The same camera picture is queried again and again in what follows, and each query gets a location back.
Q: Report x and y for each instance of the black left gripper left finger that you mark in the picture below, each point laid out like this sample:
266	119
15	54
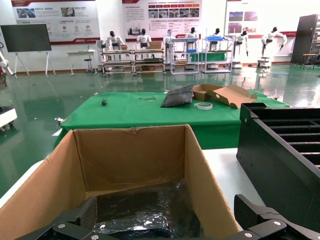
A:
88	215

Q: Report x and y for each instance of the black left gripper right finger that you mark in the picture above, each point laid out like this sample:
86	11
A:
252	215

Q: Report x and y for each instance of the white industrial robot arm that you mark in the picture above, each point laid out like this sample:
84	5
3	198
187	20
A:
3	62

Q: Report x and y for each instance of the pile of bagged graphics cards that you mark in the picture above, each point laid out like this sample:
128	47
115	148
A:
140	207

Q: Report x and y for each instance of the black slotted plastic container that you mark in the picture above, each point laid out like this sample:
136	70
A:
270	162

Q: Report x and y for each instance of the large open brown cardboard box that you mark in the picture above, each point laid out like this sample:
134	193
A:
130	155

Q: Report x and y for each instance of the small open cardboard box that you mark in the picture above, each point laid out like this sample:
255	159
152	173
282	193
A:
230	96

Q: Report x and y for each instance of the small dark object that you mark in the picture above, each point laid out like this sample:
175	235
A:
104	102

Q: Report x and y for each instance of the green tablecloth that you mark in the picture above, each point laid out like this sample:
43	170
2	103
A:
140	112

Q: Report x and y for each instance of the white tape roll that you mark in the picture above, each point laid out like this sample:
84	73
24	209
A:
203	106

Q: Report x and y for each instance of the white wheeled cart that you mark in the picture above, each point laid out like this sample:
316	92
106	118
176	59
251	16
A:
6	117

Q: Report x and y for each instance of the clear plastic scrap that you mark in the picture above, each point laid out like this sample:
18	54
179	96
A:
147	99

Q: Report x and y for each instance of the black stool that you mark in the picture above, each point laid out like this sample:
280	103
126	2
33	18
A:
88	60

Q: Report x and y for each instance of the low grey conveyor rack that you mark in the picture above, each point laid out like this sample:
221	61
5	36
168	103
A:
150	61
117	62

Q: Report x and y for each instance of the tall white shelf rack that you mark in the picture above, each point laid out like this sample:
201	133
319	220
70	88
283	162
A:
185	73
216	51

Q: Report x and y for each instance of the white desk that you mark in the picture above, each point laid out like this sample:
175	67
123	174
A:
81	52

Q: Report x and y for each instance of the small green rack cloth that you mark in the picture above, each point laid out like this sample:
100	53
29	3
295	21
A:
207	57

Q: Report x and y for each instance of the small wooden table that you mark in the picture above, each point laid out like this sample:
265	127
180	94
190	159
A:
308	55

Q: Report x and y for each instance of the white humanoid robot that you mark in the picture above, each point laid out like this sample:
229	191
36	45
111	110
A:
270	36
143	38
115	40
192	35
216	33
242	38

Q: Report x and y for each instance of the blue plastic bin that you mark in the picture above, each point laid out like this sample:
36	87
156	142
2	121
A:
215	38

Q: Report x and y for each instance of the brown carton on rack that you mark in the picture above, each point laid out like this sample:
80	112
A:
156	45

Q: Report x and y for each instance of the dark tall cabinet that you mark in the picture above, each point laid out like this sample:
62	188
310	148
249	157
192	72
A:
303	37

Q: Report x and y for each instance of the black display on stand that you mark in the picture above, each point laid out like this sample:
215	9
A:
25	37

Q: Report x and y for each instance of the wall poster with landscape photos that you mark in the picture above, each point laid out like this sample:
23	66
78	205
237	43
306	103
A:
240	17

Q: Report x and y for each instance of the wall poster with round icons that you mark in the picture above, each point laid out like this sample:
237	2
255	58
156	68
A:
75	15

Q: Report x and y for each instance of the wall poster with photo row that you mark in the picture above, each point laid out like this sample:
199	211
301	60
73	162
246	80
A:
135	17

